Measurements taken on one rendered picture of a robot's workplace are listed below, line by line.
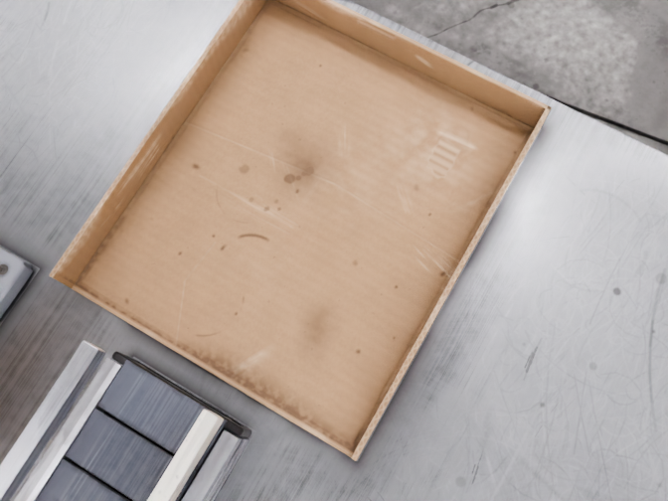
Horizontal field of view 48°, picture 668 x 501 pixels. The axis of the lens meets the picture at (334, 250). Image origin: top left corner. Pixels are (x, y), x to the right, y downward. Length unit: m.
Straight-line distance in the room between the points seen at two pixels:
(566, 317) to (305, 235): 0.21
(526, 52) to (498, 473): 1.19
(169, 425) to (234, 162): 0.22
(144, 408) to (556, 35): 1.32
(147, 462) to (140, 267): 0.16
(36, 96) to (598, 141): 0.47
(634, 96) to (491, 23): 0.33
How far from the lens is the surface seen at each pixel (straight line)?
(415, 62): 0.63
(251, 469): 0.57
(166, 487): 0.49
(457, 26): 1.65
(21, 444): 0.47
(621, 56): 1.69
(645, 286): 0.61
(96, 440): 0.54
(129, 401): 0.54
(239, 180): 0.61
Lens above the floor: 1.39
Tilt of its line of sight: 74 degrees down
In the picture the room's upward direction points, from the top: 8 degrees counter-clockwise
